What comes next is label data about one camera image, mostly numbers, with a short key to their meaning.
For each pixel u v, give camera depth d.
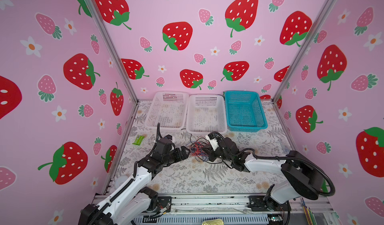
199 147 0.88
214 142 0.75
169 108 1.15
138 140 0.98
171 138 0.76
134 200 0.58
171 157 0.69
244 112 1.15
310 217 0.69
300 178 0.44
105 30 0.81
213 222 0.65
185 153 0.72
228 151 0.64
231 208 0.73
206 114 1.12
